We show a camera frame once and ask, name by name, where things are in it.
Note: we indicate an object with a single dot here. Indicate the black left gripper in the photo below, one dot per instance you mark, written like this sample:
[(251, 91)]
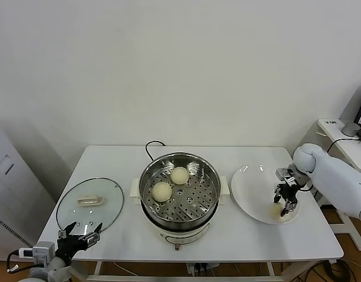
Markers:
[(67, 246)]

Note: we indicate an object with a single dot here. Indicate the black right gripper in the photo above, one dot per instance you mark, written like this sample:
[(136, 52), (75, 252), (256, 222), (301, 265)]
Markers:
[(289, 192)]

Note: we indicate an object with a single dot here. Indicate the white steamed baozi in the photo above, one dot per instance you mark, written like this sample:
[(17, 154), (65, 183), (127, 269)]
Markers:
[(275, 210), (161, 191), (179, 175)]

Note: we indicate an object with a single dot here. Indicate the round glass pot lid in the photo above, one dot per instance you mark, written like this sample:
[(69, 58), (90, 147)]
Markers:
[(110, 199)]

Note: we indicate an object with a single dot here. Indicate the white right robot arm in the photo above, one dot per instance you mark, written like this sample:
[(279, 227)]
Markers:
[(336, 185)]

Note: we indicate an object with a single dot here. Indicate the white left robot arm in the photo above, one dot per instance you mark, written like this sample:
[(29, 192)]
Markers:
[(55, 271)]

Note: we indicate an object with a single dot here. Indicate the perforated steel steamer basket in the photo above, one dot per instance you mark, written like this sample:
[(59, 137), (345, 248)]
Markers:
[(204, 182)]

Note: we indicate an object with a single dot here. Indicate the white round plate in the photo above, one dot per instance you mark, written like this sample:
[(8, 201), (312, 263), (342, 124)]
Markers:
[(251, 191)]

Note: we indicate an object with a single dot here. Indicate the white rectangular table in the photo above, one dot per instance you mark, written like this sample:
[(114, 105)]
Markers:
[(110, 158)]

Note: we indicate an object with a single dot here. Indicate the white metal cabinet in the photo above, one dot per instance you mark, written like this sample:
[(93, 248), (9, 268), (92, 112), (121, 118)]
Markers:
[(10, 191)]

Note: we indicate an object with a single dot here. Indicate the white side desk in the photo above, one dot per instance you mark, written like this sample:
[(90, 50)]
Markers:
[(330, 126)]

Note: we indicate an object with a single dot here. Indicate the grey round desk gadget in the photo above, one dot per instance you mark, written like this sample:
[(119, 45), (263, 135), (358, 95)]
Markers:
[(350, 129)]

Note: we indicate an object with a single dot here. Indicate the white electric cooker base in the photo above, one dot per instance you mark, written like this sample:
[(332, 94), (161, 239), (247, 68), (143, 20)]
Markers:
[(183, 236)]

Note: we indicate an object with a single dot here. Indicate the white power strip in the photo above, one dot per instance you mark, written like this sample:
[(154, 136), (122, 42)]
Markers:
[(195, 268)]

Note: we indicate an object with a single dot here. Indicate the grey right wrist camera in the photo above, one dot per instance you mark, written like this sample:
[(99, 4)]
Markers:
[(286, 174)]

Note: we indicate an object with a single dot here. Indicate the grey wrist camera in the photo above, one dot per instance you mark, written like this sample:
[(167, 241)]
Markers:
[(43, 252), (286, 174)]

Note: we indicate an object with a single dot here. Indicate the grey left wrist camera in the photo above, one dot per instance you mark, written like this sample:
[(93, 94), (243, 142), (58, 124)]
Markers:
[(43, 252)]

